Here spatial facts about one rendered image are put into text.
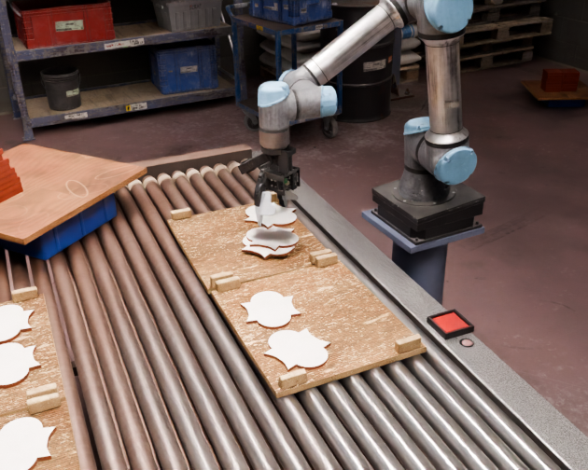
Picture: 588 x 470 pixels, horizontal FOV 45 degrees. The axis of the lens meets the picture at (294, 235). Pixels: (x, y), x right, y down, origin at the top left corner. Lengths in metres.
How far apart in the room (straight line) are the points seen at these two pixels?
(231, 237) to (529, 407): 0.92
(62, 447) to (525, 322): 2.40
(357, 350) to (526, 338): 1.81
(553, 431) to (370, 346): 0.40
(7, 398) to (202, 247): 0.68
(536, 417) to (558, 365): 1.69
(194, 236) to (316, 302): 0.47
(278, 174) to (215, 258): 0.29
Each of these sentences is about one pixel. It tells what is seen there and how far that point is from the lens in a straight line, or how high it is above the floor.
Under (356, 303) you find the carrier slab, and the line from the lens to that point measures 1.68.
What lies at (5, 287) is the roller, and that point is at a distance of 1.94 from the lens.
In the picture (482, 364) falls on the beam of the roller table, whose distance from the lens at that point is 1.57.
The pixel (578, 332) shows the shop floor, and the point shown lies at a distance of 3.38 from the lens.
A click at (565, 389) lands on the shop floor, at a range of 3.04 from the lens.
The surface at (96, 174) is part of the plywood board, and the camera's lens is 2.19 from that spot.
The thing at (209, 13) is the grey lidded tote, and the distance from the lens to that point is 6.02.
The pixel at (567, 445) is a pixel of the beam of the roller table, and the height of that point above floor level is 0.91.
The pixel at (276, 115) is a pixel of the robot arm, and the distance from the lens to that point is 1.72.
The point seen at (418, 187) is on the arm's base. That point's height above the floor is 1.00.
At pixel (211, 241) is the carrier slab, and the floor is 0.94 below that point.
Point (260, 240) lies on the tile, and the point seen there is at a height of 0.96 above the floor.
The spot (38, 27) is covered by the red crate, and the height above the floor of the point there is 0.79.
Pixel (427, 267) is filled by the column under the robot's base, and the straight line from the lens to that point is 2.21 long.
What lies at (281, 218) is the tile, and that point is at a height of 1.03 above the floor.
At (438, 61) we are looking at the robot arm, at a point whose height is 1.41.
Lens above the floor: 1.87
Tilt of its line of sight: 28 degrees down
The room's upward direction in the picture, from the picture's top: 1 degrees counter-clockwise
